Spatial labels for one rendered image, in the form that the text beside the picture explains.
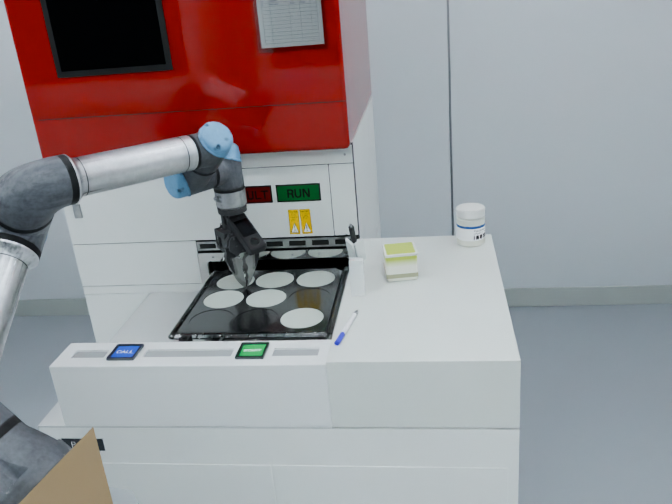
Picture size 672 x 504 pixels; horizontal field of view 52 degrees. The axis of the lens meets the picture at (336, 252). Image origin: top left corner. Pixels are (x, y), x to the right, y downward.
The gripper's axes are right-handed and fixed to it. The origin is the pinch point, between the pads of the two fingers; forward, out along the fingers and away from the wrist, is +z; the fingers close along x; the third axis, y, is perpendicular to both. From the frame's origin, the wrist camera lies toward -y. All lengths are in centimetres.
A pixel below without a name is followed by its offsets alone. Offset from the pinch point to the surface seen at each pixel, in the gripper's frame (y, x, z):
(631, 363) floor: -1, -168, 92
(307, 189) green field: 2.2, -21.8, -19.0
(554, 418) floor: -5, -114, 92
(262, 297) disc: -7.0, -0.6, 1.8
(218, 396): -38.5, 26.1, 2.8
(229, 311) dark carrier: -8.3, 9.1, 1.8
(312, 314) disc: -23.4, -4.9, 1.8
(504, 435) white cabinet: -74, -15, 11
